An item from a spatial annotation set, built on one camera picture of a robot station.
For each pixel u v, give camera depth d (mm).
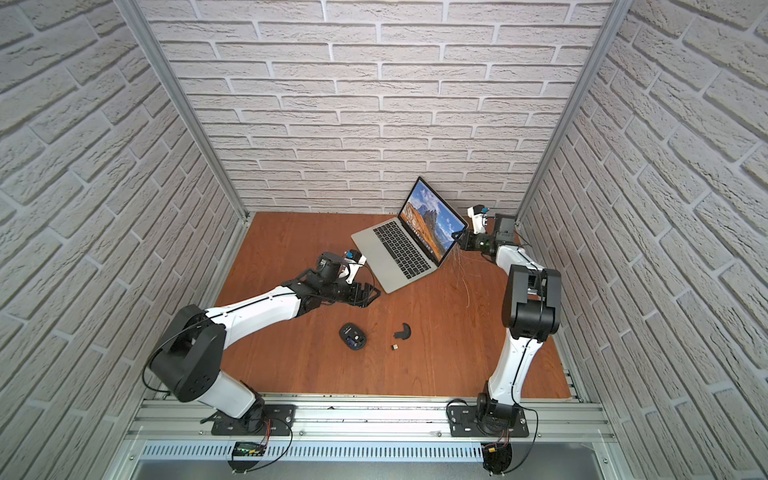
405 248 1095
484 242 856
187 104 876
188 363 438
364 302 771
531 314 540
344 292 759
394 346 866
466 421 725
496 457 700
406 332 894
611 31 713
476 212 891
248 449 721
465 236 922
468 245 878
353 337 852
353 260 785
